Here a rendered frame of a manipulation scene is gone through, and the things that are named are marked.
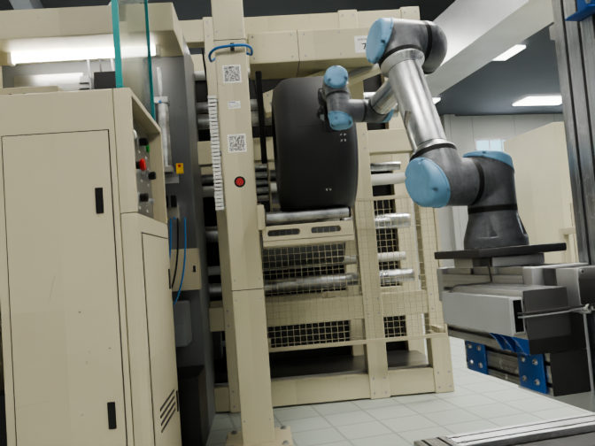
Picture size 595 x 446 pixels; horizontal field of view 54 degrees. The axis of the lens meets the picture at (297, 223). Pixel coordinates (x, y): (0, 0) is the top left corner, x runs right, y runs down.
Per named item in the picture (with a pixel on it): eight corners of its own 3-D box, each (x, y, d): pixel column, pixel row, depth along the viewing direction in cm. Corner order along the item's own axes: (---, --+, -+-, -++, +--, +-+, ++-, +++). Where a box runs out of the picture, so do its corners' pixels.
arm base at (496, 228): (543, 243, 137) (538, 201, 138) (484, 248, 134) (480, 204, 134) (506, 246, 152) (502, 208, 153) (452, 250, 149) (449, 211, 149)
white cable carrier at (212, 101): (215, 210, 240) (207, 95, 243) (216, 211, 245) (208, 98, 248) (226, 209, 241) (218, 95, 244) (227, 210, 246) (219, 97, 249)
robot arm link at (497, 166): (529, 203, 140) (523, 146, 141) (482, 205, 135) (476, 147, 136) (496, 208, 151) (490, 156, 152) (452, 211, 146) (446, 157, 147)
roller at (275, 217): (263, 216, 238) (264, 226, 236) (263, 210, 234) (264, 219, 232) (349, 210, 240) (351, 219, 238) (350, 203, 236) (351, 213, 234)
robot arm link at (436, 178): (491, 191, 134) (424, 9, 155) (435, 194, 129) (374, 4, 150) (463, 215, 145) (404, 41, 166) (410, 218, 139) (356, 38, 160)
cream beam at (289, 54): (249, 64, 270) (246, 32, 271) (250, 80, 296) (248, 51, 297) (380, 56, 274) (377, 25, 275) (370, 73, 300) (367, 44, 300)
